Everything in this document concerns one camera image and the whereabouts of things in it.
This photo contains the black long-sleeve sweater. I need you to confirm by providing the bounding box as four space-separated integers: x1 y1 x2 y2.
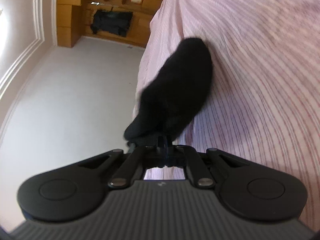
124 38 213 144

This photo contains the black hanging jacket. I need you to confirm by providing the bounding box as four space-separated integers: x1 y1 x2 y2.
90 9 133 37

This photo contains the wooden wardrobe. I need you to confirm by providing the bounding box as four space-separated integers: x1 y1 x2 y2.
56 0 163 48

